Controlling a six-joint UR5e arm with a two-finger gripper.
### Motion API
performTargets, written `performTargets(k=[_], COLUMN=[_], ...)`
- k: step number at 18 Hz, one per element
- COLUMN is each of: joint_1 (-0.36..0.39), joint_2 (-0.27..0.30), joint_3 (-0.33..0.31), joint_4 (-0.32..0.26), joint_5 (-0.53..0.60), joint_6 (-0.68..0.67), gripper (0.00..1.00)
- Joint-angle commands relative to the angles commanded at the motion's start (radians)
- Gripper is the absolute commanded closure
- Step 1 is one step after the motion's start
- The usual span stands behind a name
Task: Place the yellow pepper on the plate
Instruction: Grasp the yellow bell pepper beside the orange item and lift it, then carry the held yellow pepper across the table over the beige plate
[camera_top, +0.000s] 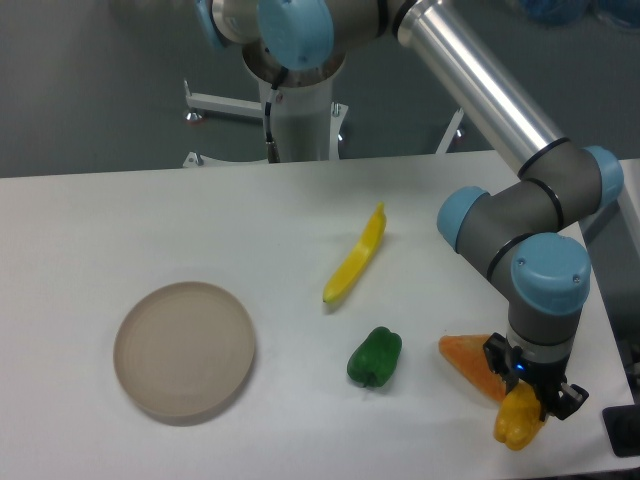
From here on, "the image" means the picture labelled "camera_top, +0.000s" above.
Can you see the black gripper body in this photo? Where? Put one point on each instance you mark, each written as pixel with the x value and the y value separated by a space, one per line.
pixel 541 366

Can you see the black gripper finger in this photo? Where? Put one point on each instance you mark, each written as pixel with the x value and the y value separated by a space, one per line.
pixel 560 400
pixel 494 349

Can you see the yellow toy pepper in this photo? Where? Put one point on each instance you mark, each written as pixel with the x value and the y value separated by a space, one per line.
pixel 519 418

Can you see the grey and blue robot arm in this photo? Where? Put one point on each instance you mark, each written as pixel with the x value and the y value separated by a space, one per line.
pixel 511 238

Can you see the green toy pepper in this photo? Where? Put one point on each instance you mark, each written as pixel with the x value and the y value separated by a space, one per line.
pixel 375 360

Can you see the beige round plate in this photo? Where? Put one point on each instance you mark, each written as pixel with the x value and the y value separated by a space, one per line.
pixel 184 353

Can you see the orange toy bread wedge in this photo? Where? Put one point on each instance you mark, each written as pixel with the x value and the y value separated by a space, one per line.
pixel 466 354

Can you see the black device at table edge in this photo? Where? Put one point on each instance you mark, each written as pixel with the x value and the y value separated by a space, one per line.
pixel 622 426

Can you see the white side table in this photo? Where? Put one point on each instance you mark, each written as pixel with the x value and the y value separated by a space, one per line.
pixel 627 206

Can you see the yellow toy banana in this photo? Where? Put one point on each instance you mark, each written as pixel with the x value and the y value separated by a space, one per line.
pixel 356 262

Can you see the blue bundle in background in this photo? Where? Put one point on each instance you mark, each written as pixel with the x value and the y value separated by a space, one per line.
pixel 620 14

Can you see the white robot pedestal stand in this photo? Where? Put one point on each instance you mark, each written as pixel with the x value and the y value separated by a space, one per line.
pixel 374 102

